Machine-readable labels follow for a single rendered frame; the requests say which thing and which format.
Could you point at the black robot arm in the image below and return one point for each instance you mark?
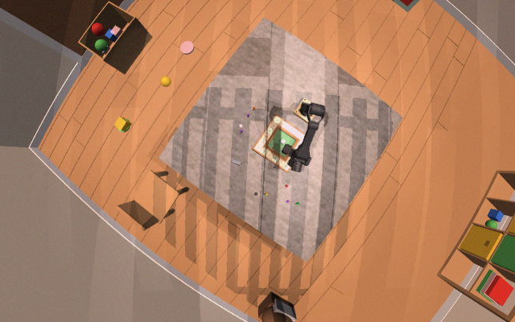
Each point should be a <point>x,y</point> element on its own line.
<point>302,152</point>

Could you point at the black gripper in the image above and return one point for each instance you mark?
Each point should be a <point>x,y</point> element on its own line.
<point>287,148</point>

